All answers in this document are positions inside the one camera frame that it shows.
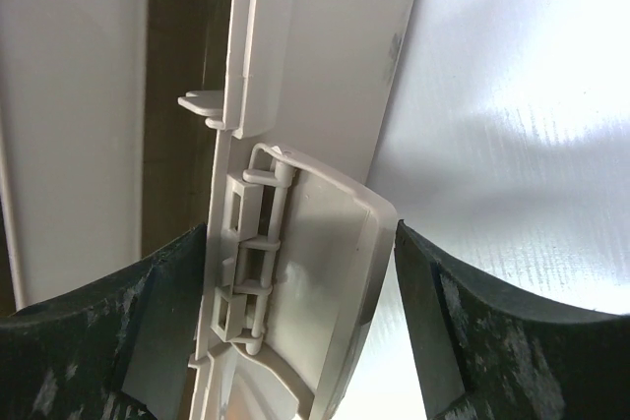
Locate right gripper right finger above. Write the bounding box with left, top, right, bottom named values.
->
left=395, top=223, right=629, bottom=419

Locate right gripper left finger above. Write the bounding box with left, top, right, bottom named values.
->
left=1, top=224, right=206, bottom=419

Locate beige tool box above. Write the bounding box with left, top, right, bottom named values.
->
left=1, top=0, right=413, bottom=419

